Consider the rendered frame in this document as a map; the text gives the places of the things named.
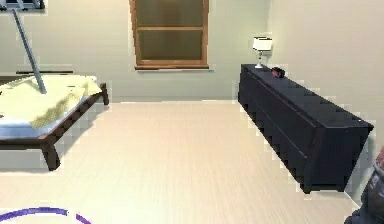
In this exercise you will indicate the brown framed window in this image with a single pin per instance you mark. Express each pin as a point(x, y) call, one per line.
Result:
point(170, 33)

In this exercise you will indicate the red and black alarm clock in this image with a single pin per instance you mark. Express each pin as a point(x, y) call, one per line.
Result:
point(277, 72)

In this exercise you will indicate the white table lamp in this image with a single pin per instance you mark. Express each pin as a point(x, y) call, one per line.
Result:
point(262, 45)

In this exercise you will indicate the black long dresser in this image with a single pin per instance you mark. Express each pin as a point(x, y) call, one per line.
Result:
point(300, 116)

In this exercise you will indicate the brown wooden bed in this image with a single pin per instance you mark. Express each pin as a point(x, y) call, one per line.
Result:
point(50, 133)

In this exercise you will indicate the yellow blanket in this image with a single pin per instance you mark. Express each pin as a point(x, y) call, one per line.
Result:
point(40, 96)

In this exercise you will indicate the grey slanted pole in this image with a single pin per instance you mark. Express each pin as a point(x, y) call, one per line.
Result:
point(29, 53)

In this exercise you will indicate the dark grey bag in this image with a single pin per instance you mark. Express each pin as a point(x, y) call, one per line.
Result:
point(371, 196)

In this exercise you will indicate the dark framed wall picture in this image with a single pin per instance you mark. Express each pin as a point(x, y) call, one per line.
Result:
point(20, 4)

